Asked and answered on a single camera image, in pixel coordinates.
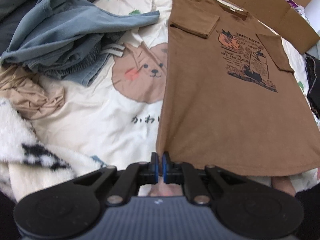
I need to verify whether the purple white detergent bag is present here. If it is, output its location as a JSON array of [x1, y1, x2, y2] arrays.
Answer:
[[286, 0, 305, 16]]

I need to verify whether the beige cloth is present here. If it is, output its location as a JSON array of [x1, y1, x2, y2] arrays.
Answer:
[[1, 65, 65, 120]]

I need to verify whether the person's bare foot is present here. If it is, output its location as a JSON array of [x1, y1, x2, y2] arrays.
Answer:
[[271, 176, 296, 197]]

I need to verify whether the brown cardboard sheet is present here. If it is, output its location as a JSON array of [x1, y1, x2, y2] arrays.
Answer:
[[228, 0, 319, 54]]

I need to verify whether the cream bear print bedsheet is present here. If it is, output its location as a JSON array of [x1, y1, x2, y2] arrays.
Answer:
[[31, 0, 316, 190]]

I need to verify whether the white fluffy spotted fabric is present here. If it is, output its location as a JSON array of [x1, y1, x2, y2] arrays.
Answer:
[[1, 98, 106, 202]]

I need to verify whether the black folded garment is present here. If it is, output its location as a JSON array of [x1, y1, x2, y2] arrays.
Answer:
[[305, 53, 320, 119]]

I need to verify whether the blue denim garment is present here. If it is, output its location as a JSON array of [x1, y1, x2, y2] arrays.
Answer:
[[1, 0, 160, 87]]

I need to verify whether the brown printed t-shirt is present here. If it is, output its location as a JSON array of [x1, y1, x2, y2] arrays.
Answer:
[[156, 0, 319, 177]]

